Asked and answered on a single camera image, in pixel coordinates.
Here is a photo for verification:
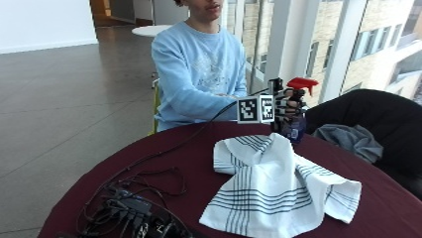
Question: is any spray bottle with red trigger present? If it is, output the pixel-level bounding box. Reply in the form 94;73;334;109
278;76;320;145

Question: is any white cube of black markers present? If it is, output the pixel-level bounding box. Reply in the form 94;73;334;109
235;94;276;125

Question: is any grey crumpled cloth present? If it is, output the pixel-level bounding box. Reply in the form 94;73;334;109
311;123;384;165

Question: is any black armchair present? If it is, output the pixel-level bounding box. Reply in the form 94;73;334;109
303;88;422;201

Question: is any person in light blue sweater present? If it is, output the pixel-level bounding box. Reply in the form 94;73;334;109
150;0;248;133

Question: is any white towel with dark stripes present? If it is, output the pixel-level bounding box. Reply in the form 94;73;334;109
198;132;363;238

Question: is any yellow-green chair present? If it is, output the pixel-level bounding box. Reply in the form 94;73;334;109
150;78;162;136

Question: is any white round table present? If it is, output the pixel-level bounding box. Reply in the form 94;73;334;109
130;24;174;39

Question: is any maroon tablecloth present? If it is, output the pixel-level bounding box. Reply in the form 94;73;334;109
37;120;422;238

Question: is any small black glove camera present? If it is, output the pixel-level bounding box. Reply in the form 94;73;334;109
266;77;284;97

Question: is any long black cable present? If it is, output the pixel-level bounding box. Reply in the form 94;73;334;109
74;98;240;236

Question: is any black hub with plugged cables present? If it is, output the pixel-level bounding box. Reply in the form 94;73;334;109
82;184;195;238

